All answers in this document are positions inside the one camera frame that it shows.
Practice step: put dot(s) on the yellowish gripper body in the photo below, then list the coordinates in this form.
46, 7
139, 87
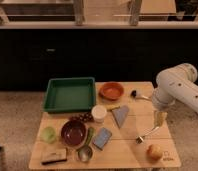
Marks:
159, 118

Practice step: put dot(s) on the grey blue towel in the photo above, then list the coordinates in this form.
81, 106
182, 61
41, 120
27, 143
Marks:
120, 115

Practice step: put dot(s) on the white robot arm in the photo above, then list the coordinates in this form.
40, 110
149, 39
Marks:
176, 83

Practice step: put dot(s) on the orange bowl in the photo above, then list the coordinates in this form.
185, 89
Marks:
111, 90

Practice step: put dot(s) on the purple bowl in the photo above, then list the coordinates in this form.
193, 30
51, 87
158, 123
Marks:
73, 132

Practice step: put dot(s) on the silver fork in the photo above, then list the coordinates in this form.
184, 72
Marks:
140, 139

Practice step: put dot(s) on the wooden folding table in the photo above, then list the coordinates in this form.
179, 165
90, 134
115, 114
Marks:
121, 151

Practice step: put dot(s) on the black dish brush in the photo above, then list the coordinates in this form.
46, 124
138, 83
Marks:
137, 95

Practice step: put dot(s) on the orange fruit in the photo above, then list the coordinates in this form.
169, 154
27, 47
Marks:
155, 152

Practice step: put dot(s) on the yellow small object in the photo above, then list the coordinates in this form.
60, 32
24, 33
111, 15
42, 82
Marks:
112, 107

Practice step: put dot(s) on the white cup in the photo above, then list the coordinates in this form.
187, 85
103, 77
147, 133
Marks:
99, 113

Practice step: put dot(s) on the blue sponge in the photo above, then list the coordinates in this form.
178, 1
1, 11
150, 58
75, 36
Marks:
102, 138

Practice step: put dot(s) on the bunch of dark grapes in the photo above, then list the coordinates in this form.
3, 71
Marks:
85, 117

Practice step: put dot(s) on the green plastic tray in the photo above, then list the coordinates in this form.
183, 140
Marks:
70, 95

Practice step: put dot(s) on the small green cup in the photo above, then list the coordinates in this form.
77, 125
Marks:
48, 135

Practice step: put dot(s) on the wooden block brush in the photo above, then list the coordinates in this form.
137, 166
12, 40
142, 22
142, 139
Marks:
53, 156

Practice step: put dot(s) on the metal spoon green handle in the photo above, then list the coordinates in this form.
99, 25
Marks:
85, 152

